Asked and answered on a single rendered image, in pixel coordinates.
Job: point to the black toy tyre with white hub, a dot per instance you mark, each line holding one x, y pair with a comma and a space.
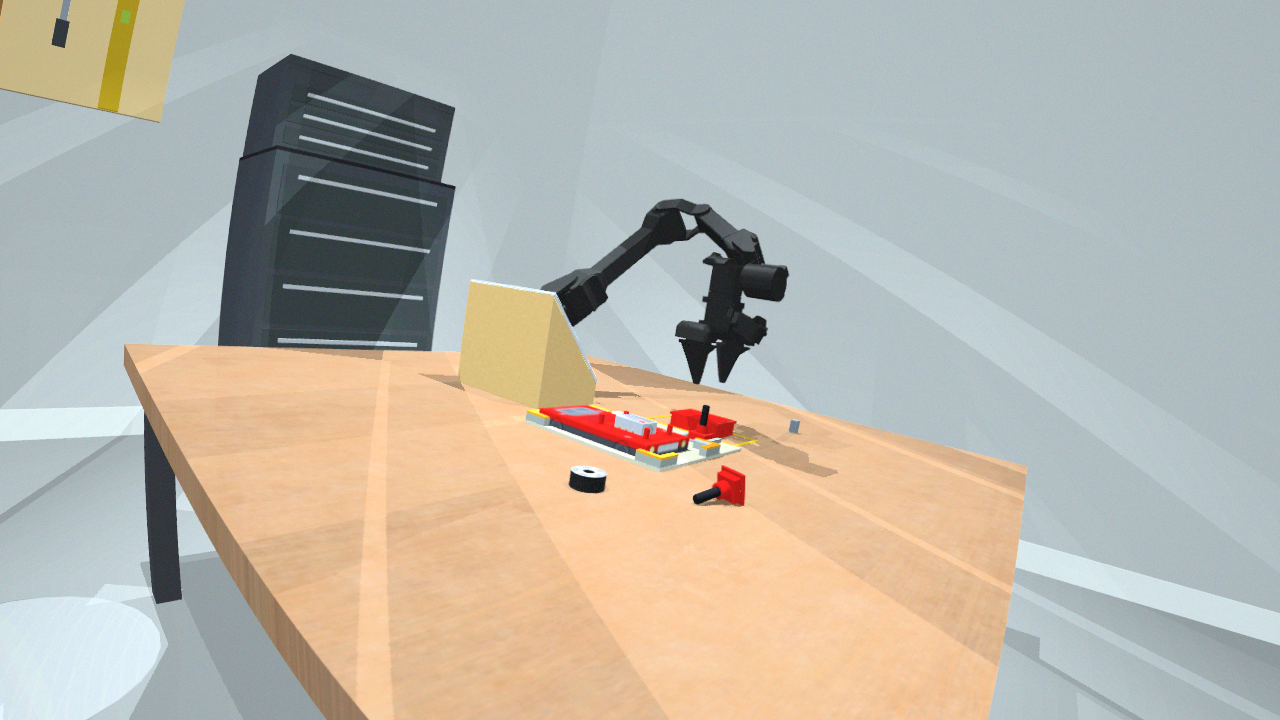
587, 479

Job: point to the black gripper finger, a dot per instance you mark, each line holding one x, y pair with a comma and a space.
696, 355
727, 355

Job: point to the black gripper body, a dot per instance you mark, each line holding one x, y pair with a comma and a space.
707, 331

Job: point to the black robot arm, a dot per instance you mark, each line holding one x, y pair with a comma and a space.
584, 290

